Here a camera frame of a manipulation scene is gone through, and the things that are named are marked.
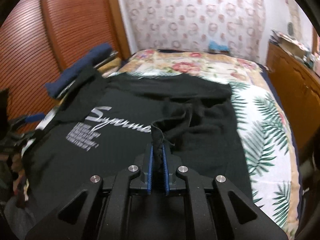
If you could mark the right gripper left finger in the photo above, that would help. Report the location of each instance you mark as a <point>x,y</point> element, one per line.
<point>99,209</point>

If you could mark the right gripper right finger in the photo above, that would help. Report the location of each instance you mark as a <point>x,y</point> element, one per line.
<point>214,207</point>

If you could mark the black printed t-shirt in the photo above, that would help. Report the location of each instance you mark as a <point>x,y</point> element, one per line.
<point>104,123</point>

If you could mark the navy folded garment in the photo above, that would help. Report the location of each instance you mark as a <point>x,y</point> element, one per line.
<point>95,56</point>

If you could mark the palm leaf bedsheet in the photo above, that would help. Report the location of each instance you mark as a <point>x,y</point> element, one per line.
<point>230,128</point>

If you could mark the floral blanket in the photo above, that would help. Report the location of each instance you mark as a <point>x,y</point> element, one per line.
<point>200,64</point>

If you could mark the wooden louvered wardrobe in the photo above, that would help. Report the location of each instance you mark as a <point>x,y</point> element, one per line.
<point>42,38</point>

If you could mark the wooden sideboard cabinet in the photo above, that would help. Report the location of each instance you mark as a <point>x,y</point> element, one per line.
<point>298,89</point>

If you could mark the box with blue cloth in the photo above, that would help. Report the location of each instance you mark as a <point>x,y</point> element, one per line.
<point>214,46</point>

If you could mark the cardboard box on sideboard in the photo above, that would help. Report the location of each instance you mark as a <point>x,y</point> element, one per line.
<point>290,45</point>

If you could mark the circle patterned curtain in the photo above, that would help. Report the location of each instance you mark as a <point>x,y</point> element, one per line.
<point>192,25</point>

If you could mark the small round fan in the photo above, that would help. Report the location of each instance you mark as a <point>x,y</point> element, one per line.
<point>290,29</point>

